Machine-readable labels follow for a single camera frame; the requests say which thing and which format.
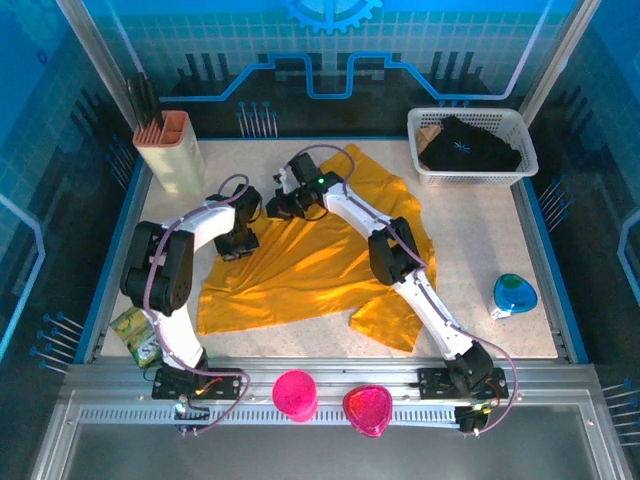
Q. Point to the yellow t-shirt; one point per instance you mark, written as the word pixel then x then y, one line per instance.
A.
pixel 300 270

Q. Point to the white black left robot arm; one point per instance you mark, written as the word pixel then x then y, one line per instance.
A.
pixel 160 270

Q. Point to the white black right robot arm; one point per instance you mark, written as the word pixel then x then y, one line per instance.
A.
pixel 430 305

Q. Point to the beige knife block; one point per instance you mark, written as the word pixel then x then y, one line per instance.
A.
pixel 170 155

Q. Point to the black knife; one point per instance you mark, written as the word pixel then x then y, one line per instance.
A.
pixel 155 102
pixel 135 102
pixel 145 100

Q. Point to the tan t-shirt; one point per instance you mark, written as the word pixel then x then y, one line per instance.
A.
pixel 427 137

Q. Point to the green yellow snack bag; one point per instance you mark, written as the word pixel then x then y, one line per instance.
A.
pixel 132 332

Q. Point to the black t-shirt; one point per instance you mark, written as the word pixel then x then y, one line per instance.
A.
pixel 470 150

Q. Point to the pink cup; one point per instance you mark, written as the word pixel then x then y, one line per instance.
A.
pixel 295 395

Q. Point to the black connector module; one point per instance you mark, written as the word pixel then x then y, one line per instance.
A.
pixel 190 415
pixel 472 420

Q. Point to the pink triangular bowl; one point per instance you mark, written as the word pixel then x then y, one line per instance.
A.
pixel 367 410

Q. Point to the white plastic slotted basket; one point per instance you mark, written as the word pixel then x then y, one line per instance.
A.
pixel 527 150

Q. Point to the blue triangular bowl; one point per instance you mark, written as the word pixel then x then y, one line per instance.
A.
pixel 515 297

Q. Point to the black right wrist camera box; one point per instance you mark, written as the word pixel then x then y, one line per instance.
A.
pixel 302 167

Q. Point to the aluminium base frame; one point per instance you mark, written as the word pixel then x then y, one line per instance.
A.
pixel 350 372

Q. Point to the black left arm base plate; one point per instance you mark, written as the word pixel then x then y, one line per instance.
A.
pixel 225 382

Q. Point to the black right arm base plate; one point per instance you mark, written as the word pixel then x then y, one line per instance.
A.
pixel 435 382

